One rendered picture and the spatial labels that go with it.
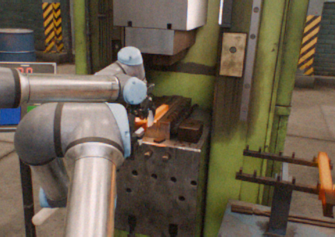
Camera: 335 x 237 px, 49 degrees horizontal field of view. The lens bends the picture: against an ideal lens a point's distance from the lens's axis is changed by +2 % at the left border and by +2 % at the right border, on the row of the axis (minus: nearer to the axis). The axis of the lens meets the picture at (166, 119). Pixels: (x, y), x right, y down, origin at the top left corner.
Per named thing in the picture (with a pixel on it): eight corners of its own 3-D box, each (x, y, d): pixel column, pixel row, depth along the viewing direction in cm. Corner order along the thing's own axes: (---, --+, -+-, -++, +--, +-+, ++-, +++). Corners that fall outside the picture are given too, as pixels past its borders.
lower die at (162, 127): (169, 140, 151) (170, 120, 148) (125, 133, 156) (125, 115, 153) (191, 111, 189) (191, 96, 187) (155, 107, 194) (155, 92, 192)
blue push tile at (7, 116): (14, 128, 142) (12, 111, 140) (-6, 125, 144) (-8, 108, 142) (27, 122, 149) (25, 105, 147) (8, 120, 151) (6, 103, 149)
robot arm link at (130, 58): (109, 53, 116) (130, 41, 120) (116, 79, 124) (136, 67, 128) (124, 63, 112) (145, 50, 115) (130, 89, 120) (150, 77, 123)
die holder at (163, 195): (193, 245, 156) (200, 150, 142) (112, 228, 166) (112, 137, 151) (213, 185, 207) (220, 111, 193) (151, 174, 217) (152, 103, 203)
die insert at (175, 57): (169, 65, 152) (170, 51, 150) (152, 64, 153) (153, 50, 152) (186, 55, 179) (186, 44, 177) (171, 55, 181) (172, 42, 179)
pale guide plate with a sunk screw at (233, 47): (241, 77, 147) (246, 34, 141) (219, 75, 149) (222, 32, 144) (241, 75, 149) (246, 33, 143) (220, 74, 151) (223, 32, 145)
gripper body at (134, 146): (120, 151, 130) (106, 164, 119) (120, 128, 127) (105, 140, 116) (140, 154, 128) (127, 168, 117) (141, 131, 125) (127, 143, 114)
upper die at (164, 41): (173, 55, 140) (174, 30, 137) (125, 51, 145) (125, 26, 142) (195, 44, 178) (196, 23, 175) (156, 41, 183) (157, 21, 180)
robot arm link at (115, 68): (98, 83, 106) (128, 65, 111) (82, 75, 115) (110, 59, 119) (109, 104, 110) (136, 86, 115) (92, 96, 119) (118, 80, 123)
